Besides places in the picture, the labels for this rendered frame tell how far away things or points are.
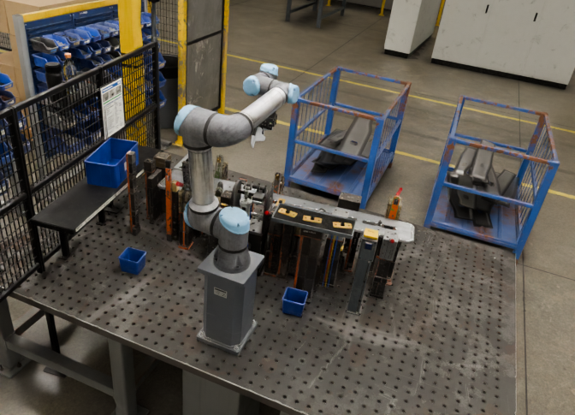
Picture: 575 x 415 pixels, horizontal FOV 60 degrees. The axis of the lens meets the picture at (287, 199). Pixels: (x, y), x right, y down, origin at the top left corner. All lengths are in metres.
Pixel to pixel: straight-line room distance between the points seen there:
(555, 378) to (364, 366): 1.70
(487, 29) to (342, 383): 8.46
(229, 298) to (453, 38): 8.52
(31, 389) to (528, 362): 2.97
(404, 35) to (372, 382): 8.47
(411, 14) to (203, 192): 8.47
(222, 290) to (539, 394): 2.20
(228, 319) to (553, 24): 8.70
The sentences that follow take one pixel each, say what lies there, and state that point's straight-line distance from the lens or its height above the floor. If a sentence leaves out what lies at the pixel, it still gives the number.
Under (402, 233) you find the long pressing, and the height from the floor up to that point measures 1.00.
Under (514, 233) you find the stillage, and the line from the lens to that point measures 4.69.
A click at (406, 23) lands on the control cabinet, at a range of 10.11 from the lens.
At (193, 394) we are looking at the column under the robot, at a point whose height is 0.40.
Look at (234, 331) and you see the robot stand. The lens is 2.20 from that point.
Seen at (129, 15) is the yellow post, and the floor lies 1.73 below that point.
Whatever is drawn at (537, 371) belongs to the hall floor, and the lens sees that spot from 3.71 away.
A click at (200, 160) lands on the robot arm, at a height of 1.56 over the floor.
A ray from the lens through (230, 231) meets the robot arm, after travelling 1.91.
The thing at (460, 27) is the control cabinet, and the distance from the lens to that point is 10.04.
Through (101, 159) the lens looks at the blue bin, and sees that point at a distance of 2.88.
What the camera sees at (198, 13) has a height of 1.31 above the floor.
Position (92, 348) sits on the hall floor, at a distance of 3.29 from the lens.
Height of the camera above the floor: 2.39
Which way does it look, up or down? 31 degrees down
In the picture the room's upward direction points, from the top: 7 degrees clockwise
